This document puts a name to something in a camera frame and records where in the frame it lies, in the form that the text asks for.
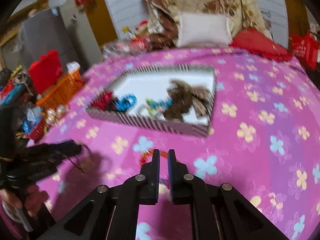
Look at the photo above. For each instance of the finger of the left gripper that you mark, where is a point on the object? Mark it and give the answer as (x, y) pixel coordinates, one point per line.
(61, 151)
(40, 149)

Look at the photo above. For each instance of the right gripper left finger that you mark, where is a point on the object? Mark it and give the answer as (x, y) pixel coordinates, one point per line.
(149, 192)

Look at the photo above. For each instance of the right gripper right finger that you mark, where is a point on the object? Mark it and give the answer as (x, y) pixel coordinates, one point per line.
(180, 189)

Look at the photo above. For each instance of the silver braided bangle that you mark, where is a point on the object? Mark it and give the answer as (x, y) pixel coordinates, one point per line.
(148, 112)

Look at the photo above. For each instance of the black scrunchie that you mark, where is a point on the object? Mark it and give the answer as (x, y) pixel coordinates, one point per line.
(112, 105)

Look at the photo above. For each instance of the left hand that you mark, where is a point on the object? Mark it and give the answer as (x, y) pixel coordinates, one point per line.
(33, 202)

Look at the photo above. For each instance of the red plastic bowl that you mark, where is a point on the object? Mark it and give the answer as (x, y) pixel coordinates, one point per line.
(37, 131)

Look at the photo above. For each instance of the wrapped toy egg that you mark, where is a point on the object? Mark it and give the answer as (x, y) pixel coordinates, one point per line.
(51, 117)
(61, 110)

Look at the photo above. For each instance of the red satin bow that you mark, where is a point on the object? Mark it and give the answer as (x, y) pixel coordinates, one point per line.
(103, 100)

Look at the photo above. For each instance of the orange plastic basket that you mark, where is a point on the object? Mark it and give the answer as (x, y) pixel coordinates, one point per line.
(62, 92)

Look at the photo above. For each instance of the striped hexagonal tray box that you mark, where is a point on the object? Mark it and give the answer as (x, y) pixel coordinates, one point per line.
(148, 86)

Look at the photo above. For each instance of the red gift bag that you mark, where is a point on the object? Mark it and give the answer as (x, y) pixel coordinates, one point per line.
(45, 72)

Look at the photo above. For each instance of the brown leopard bow scrunchie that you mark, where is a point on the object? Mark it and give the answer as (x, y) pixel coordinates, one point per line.
(184, 96)

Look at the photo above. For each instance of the white tissue paper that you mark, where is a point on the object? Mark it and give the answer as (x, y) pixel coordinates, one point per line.
(73, 67)

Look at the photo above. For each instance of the pink floral bedspread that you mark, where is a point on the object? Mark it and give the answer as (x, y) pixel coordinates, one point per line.
(263, 140)

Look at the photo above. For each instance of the grey refrigerator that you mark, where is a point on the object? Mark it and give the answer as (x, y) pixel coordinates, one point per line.
(43, 32)

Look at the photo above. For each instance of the clear plastic bag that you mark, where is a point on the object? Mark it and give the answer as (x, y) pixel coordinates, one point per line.
(135, 46)

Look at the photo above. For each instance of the white pillow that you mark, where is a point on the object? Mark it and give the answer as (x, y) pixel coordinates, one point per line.
(203, 30)

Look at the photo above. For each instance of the red cushion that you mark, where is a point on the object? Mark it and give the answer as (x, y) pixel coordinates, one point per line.
(257, 43)

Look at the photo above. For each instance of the floral beige quilt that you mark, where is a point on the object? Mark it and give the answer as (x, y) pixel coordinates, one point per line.
(163, 23)

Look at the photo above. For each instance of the red shopping bag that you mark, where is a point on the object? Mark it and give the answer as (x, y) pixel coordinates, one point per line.
(305, 49)

